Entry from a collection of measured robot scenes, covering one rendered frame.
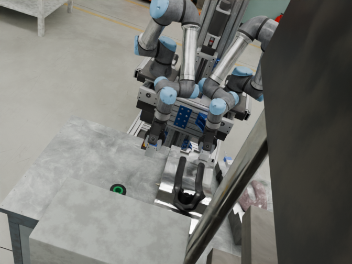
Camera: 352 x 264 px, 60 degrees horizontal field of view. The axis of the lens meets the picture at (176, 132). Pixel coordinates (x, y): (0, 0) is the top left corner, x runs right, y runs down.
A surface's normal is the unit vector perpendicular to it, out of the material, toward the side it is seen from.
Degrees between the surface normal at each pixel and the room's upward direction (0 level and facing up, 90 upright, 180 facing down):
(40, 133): 0
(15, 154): 0
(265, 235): 0
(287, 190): 90
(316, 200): 90
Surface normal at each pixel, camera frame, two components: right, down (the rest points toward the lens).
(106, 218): 0.27, -0.73
